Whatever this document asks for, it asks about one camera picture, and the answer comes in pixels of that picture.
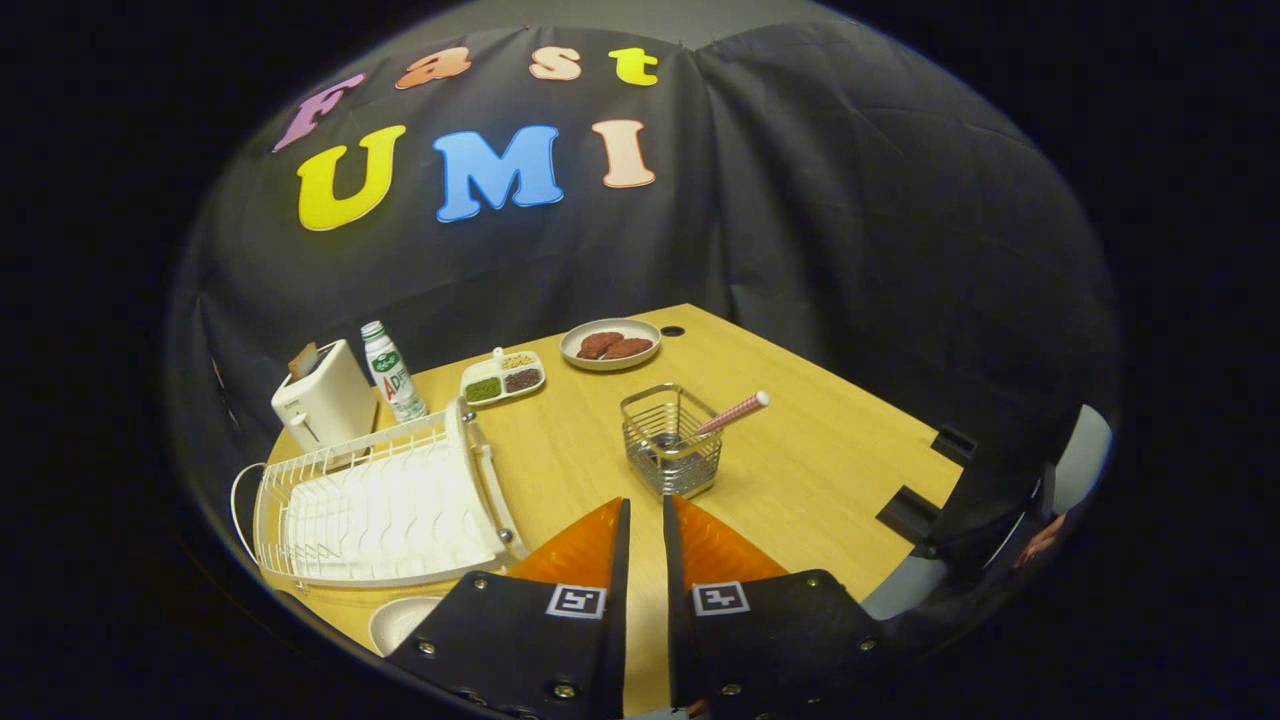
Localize white bottle with green label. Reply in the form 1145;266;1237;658
360;320;429;423

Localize black backdrop cloth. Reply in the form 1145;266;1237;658
165;20;1121;601

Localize white toaster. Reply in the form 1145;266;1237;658
270;338;381;456

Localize small plate holding patties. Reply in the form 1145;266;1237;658
560;318;663;372

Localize white round plate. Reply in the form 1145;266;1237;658
368;596;446;658

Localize metal wire basket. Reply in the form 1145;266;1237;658
620;383;724;499

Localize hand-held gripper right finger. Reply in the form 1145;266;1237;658
662;494;891;720

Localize white wire dish rack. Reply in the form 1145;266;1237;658
230;397;531;589

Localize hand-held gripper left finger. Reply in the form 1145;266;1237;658
385;497;633;720

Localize black table bracket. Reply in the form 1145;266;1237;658
876;485;946;546
930;425;979;466

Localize spoon with pink handle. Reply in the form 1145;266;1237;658
655;390;771;451

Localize white divided dish with beans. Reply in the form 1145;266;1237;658
460;347;547;406

